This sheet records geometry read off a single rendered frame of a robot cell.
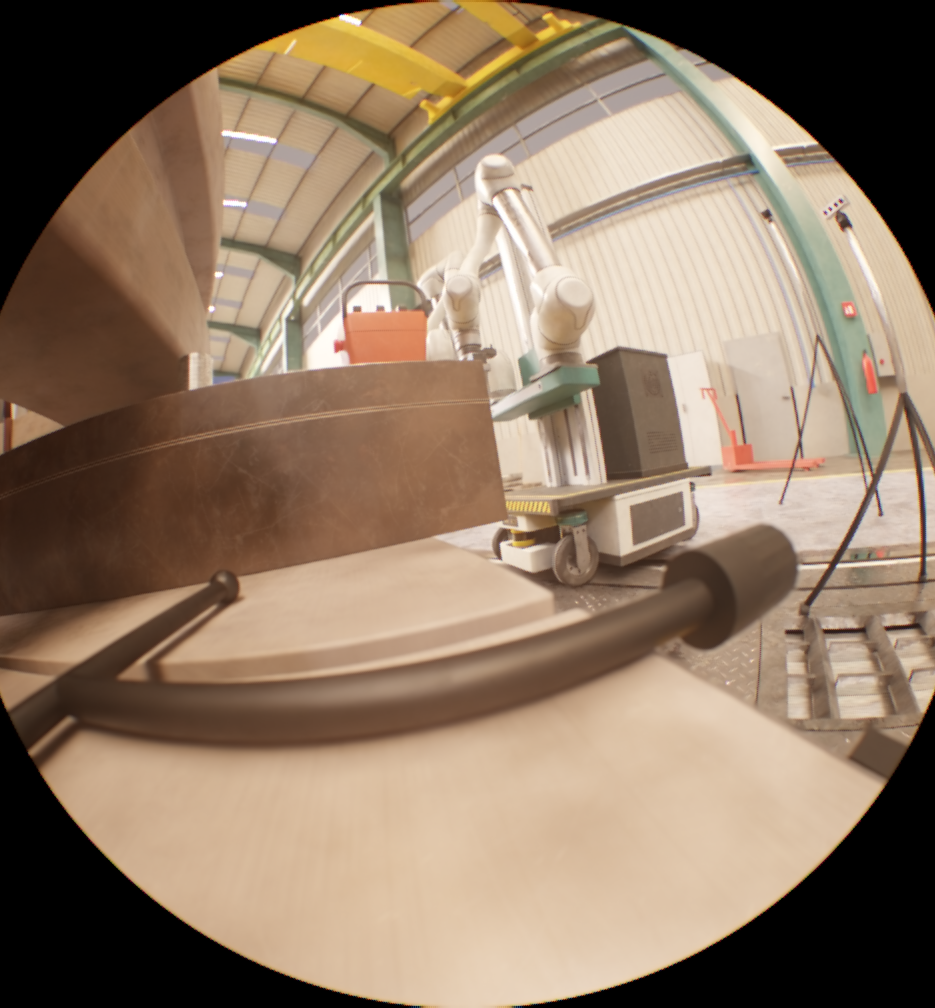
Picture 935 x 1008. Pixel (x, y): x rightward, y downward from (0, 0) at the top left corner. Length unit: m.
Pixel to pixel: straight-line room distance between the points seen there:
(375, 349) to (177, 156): 0.98
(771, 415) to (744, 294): 2.18
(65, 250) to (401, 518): 0.79
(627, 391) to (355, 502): 1.07
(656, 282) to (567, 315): 6.45
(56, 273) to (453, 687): 0.74
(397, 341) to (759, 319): 6.62
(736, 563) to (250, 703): 0.26
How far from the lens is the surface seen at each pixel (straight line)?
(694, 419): 6.16
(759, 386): 6.68
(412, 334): 0.80
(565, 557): 1.15
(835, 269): 6.44
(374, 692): 0.15
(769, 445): 6.63
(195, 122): 1.27
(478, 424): 0.78
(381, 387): 0.73
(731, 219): 7.90
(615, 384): 1.44
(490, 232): 1.43
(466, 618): 0.29
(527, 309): 1.72
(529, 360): 1.58
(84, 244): 0.67
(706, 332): 6.94
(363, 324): 0.78
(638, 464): 1.39
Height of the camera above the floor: 0.42
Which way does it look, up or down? 4 degrees down
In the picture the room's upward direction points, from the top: 9 degrees counter-clockwise
